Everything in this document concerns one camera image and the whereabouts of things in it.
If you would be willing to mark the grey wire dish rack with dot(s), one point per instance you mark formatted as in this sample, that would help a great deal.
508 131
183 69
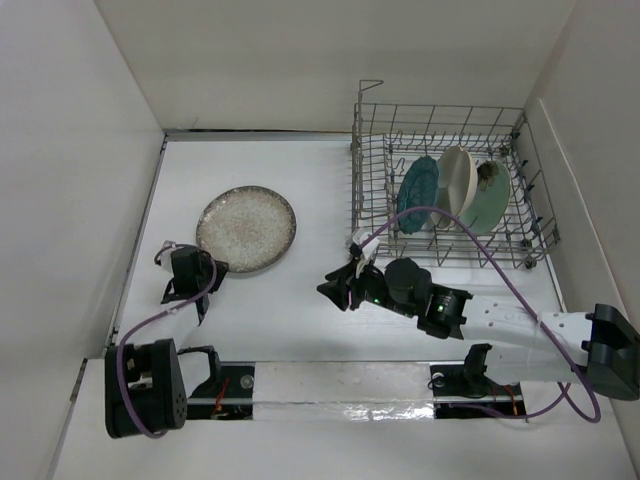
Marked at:
388 137

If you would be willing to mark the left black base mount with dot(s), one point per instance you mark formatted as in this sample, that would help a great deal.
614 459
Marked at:
231 398

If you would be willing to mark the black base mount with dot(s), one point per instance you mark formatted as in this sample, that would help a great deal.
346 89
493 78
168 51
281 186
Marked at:
231 398
463 391

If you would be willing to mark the teal scalloped plate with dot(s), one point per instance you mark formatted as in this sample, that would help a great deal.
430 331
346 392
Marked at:
419 188

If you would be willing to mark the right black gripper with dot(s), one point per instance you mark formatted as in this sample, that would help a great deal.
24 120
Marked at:
337 289

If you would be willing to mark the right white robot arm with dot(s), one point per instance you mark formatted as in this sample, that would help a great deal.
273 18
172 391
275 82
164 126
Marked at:
508 345

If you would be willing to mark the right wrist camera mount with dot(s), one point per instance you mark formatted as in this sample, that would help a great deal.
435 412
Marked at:
363 246

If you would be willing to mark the cream lobed plate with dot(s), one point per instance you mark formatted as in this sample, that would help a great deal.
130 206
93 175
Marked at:
457 182

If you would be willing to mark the speckled brown round plate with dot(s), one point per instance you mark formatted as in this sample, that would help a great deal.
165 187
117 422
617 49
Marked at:
249 227

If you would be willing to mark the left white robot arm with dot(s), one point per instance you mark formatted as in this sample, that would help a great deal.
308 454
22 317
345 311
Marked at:
150 374

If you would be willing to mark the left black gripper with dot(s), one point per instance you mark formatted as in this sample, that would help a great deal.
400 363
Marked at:
221 268

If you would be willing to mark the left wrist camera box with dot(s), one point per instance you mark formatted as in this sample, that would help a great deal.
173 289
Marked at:
163 257

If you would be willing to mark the light green flower plate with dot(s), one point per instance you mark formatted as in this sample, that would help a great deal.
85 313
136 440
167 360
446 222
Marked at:
491 199

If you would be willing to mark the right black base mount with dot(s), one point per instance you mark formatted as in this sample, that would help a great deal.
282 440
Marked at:
463 391

